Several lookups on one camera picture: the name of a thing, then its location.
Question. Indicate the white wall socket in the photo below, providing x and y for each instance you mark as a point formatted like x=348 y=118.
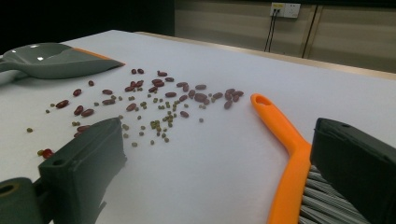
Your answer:
x=285 y=10

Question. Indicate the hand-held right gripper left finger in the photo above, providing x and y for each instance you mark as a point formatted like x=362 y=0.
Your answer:
x=84 y=161

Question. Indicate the orange brush with grey bristles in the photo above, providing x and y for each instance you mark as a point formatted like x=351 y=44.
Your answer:
x=289 y=161

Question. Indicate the red kidney beans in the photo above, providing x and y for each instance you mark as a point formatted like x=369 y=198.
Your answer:
x=200 y=97

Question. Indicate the grey dustpan with orange edge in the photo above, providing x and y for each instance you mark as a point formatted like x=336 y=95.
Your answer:
x=62 y=63

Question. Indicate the white table mat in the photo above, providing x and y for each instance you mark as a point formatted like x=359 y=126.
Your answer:
x=218 y=161

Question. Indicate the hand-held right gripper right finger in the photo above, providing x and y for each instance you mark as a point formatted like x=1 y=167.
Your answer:
x=358 y=168

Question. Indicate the green mung beans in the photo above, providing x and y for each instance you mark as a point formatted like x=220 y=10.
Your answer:
x=154 y=124

